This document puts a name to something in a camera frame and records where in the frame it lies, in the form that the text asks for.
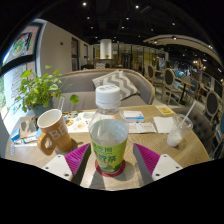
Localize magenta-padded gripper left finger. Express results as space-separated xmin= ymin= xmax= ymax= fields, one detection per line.
xmin=42 ymin=143 xmax=92 ymax=185

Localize white illustrated leaflet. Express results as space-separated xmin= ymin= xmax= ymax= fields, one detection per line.
xmin=64 ymin=111 xmax=96 ymax=135

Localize brown kraft card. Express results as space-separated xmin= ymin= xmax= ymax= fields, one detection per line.
xmin=18 ymin=115 xmax=39 ymax=139

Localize small patterned paper packet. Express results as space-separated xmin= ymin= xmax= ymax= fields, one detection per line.
xmin=9 ymin=142 xmax=16 ymax=157

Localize white teal pen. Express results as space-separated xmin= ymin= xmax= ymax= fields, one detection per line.
xmin=22 ymin=134 xmax=39 ymax=145

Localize white printed leaflet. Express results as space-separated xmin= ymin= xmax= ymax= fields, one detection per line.
xmin=127 ymin=121 xmax=157 ymax=135

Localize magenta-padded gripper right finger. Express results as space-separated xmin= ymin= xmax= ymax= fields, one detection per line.
xmin=132 ymin=143 xmax=184 ymax=185

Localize white paper napkin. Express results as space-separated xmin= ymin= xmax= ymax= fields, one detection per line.
xmin=152 ymin=115 xmax=176 ymax=135

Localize grey white chevron cushion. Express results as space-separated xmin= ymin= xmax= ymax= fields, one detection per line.
xmin=91 ymin=69 xmax=141 ymax=101

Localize green-labelled clear drink bottle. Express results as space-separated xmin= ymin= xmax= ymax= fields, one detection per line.
xmin=88 ymin=84 xmax=130 ymax=175

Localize yellow square card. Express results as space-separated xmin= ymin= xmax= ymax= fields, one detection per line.
xmin=154 ymin=104 xmax=175 ymax=116

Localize dark wall door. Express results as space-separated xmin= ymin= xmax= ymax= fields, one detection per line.
xmin=70 ymin=36 xmax=81 ymax=72

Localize small blue box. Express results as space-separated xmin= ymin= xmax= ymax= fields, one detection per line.
xmin=10 ymin=127 xmax=21 ymax=143

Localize white paper-wrapped stick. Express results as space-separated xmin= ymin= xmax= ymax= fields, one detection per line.
xmin=12 ymin=141 xmax=39 ymax=148

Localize group of wooden dining chairs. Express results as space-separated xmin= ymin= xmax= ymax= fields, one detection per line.
xmin=142 ymin=62 xmax=224 ymax=158

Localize clear plastic cup with straw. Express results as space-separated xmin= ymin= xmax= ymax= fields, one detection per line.
xmin=166 ymin=99 xmax=198 ymax=148

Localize window with festive decals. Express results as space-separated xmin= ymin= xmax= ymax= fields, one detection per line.
xmin=0 ymin=21 xmax=48 ymax=122

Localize group of ceiling spotlights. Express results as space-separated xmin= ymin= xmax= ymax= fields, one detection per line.
xmin=81 ymin=1 xmax=215 ymax=50

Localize green potted plant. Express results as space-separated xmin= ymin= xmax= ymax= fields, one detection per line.
xmin=14 ymin=64 xmax=81 ymax=118

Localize grey curved sofa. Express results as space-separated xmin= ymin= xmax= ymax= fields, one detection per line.
xmin=51 ymin=67 xmax=156 ymax=113

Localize brown ceramic mug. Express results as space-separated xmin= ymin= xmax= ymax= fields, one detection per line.
xmin=36 ymin=108 xmax=74 ymax=157

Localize grey tufted armchair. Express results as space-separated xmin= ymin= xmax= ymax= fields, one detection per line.
xmin=171 ymin=105 xmax=215 ymax=158

